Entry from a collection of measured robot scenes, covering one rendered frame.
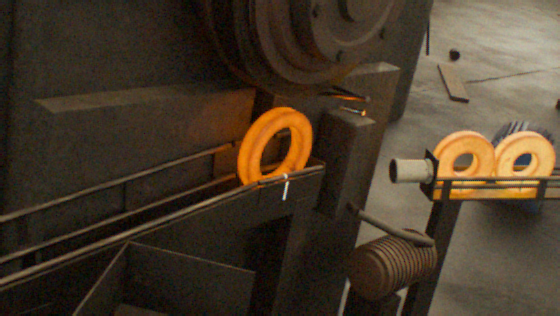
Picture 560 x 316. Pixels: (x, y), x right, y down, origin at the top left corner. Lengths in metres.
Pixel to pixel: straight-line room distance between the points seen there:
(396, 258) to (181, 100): 0.65
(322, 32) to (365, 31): 0.14
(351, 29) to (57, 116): 0.53
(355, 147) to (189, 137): 0.41
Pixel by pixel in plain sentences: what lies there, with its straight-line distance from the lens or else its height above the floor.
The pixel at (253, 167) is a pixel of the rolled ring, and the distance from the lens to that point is 1.50.
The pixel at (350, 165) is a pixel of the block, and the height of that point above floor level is 0.70.
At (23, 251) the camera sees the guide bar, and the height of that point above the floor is 0.65.
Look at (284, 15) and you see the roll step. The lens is 1.32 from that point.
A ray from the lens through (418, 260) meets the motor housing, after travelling 1.83.
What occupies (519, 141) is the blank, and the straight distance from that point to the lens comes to 1.92.
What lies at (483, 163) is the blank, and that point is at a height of 0.71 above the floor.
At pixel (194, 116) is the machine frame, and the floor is 0.83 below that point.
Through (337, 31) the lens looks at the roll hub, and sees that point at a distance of 1.38.
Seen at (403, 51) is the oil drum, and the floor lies 0.42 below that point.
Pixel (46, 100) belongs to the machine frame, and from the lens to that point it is 1.30.
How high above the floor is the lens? 1.32
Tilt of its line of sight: 22 degrees down
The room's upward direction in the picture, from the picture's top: 12 degrees clockwise
